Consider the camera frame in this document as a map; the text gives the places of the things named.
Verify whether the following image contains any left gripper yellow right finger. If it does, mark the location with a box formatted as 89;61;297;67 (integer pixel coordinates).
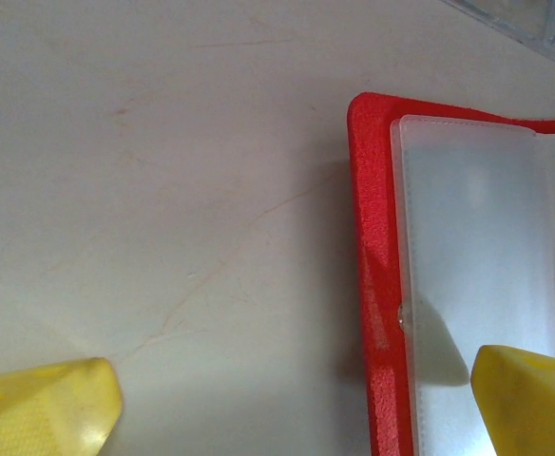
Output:
469;344;555;456

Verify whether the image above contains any red card holder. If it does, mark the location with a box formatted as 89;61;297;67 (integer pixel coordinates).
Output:
346;91;555;456

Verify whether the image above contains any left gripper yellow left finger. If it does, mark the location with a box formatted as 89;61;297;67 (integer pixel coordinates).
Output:
0;355;125;456

